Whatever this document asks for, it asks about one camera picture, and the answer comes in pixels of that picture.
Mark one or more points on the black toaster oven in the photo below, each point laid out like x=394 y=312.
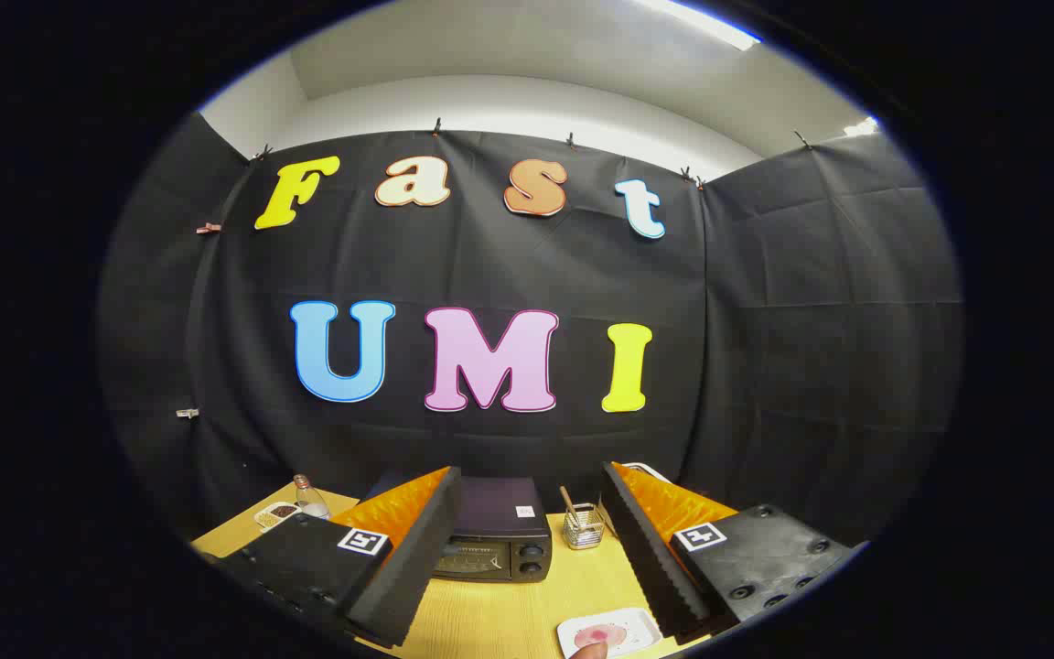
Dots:
x=500 y=513

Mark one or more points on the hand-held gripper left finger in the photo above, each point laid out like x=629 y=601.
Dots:
x=417 y=567

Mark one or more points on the small ceiling light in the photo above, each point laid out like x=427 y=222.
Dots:
x=864 y=126

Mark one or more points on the white divided snack dish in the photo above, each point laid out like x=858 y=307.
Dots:
x=275 y=514

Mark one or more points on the clear plastic water bottle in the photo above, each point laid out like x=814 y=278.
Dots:
x=310 y=502

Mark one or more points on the wooden stick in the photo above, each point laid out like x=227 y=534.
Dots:
x=569 y=502

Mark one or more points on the row of black cloth clips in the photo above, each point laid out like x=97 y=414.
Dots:
x=436 y=126

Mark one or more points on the white toaster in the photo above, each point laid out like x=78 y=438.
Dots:
x=650 y=471

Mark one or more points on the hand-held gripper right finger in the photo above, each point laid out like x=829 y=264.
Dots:
x=646 y=558

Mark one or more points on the white square plate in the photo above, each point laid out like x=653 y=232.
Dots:
x=635 y=630

